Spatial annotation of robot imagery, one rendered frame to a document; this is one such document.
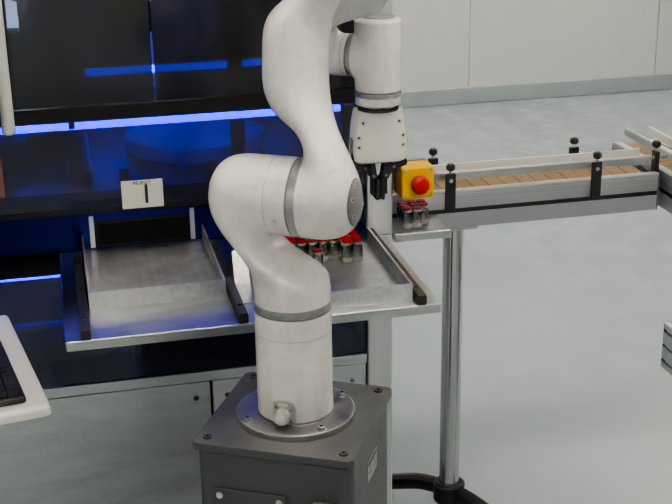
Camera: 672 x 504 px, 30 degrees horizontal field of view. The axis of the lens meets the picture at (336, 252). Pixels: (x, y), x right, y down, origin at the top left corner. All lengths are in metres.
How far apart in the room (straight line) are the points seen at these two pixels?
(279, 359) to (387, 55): 0.61
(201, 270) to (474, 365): 1.79
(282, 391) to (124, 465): 0.97
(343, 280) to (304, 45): 0.78
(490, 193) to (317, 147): 1.15
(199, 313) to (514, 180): 0.94
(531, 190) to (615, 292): 1.95
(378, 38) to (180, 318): 0.63
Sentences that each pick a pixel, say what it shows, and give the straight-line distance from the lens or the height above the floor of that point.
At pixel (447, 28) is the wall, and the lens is 7.57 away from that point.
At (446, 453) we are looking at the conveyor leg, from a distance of 3.19.
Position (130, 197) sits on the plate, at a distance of 2.62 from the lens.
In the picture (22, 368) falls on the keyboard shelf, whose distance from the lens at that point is 2.39.
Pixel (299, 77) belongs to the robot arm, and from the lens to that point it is 1.82.
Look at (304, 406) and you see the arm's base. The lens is 1.95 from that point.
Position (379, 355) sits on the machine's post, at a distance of 2.85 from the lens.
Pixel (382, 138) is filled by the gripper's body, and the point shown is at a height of 1.20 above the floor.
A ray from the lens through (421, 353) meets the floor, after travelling 4.27.
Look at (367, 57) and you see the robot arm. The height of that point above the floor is 1.35.
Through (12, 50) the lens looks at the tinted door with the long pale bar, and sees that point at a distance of 2.55.
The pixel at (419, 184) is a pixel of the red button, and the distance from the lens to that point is 2.69.
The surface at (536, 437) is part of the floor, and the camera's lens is 3.77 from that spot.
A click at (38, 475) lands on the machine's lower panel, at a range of 2.86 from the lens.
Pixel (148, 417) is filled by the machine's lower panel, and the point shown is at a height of 0.51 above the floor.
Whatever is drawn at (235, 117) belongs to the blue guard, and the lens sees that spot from 2.60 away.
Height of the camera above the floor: 1.79
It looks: 20 degrees down
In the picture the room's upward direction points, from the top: 1 degrees counter-clockwise
